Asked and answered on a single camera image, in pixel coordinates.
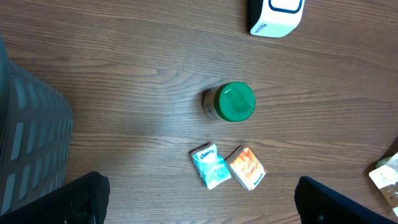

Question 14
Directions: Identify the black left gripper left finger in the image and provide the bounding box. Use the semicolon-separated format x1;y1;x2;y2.
1;171;110;224

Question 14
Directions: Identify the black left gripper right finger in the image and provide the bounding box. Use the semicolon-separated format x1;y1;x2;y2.
294;176;395;224

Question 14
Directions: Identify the brown white snack pouch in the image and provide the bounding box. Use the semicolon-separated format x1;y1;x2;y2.
369;153;398;216

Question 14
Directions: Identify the orange tissue pack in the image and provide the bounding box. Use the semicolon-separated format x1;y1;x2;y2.
226;145;267;191

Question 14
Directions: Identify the green tissue pack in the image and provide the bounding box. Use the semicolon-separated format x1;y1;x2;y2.
189;142;231;190

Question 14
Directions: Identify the green lid jar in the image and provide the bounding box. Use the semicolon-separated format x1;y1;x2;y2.
203;82;256;122

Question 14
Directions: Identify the grey plastic mesh basket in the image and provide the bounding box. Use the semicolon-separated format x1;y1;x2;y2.
1;44;73;215

